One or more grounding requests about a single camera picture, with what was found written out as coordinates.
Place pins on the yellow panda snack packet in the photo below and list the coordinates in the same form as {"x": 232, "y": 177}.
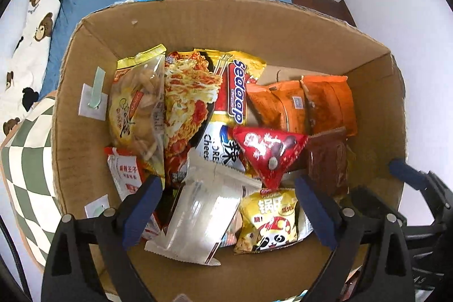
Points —
{"x": 269, "y": 220}

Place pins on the brown wooden board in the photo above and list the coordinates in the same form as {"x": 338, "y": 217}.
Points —
{"x": 318, "y": 3}

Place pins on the dark red snack packet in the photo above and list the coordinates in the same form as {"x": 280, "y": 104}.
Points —
{"x": 327, "y": 160}

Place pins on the clear yellow fried-sticks bag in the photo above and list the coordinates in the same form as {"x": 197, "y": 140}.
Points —
{"x": 138, "y": 104}

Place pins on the cardboard box with blue-green print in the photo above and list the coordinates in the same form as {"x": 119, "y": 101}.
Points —
{"x": 230, "y": 29}

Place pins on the green and cream checkered mat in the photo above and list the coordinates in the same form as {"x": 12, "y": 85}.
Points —
{"x": 24, "y": 160}

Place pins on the white bear print cloth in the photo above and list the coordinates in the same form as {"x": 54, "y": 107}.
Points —
{"x": 32, "y": 40}

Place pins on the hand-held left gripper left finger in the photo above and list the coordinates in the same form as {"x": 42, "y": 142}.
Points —
{"x": 141, "y": 208}

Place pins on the red and white snack packet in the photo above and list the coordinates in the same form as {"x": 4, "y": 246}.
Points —
{"x": 125, "y": 174}

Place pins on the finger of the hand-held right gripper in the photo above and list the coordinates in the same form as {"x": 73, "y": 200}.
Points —
{"x": 403, "y": 171}
{"x": 364, "y": 197}

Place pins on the orange snack packet with label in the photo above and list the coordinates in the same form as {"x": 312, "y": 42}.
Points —
{"x": 276, "y": 104}

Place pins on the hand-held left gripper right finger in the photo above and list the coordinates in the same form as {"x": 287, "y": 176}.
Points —
{"x": 315, "y": 208}

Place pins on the orange-red snack packet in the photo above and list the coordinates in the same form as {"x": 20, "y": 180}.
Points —
{"x": 332, "y": 104}

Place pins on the yellow and red noodle packet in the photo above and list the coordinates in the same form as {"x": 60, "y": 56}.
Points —
{"x": 240, "y": 89}

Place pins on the red triangular snack packet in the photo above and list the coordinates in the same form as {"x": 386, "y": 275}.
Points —
{"x": 269, "y": 153}

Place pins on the white adhesive hook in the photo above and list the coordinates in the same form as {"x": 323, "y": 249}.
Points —
{"x": 91, "y": 100}
{"x": 96, "y": 209}

